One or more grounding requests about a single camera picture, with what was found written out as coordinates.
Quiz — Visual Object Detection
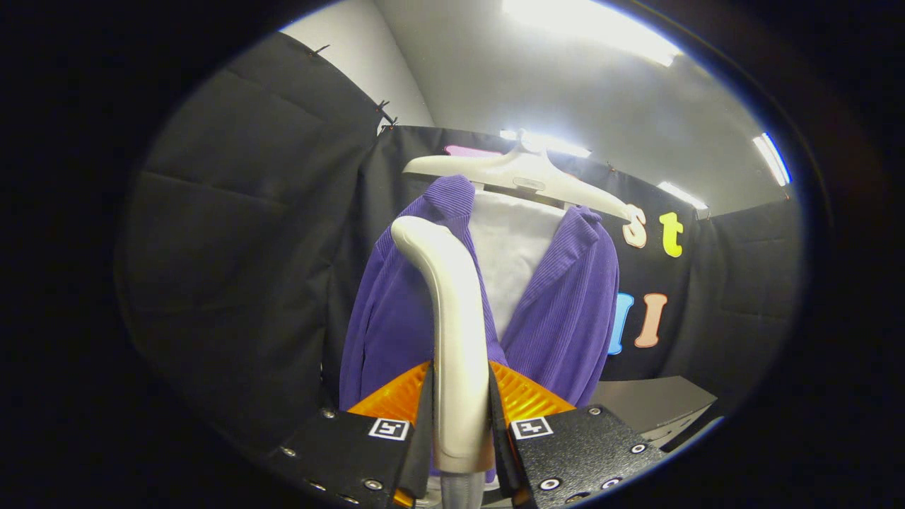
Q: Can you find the grey cabinet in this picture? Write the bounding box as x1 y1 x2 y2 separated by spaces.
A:
590 375 718 447

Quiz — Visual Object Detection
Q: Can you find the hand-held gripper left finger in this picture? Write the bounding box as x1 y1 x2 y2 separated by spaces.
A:
272 361 435 508

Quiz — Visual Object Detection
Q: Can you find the white plastic clothes hanger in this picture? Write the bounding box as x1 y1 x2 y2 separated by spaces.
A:
402 134 634 221

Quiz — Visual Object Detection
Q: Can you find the white garment steamer head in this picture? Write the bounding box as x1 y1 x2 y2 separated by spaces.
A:
391 216 496 474

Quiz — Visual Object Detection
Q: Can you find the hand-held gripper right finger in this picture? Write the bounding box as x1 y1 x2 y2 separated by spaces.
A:
488 361 669 508

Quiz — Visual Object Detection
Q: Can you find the large ceiling light panel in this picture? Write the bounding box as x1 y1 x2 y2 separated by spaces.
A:
502 0 683 68

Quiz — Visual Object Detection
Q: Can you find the purple corduroy jacket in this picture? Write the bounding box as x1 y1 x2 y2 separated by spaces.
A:
339 175 620 412

